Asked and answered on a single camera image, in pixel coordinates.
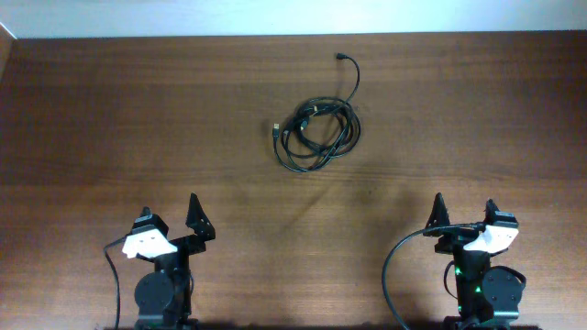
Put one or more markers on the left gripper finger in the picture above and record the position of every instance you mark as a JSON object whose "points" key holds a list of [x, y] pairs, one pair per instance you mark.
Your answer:
{"points": [[197, 220], [145, 211]]}

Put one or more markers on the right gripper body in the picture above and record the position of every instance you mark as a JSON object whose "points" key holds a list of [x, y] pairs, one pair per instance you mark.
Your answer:
{"points": [[459, 243]]}

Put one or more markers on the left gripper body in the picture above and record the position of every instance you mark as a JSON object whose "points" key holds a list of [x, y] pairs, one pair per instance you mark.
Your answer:
{"points": [[182, 245]]}

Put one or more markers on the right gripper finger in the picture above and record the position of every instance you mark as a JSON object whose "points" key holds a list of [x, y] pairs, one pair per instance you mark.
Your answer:
{"points": [[438, 219], [490, 211]]}

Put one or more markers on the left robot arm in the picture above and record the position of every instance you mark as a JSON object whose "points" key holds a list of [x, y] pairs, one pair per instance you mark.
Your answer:
{"points": [[164, 296]]}

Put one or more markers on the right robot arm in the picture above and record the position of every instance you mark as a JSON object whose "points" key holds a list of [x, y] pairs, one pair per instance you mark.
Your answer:
{"points": [[487, 295]]}

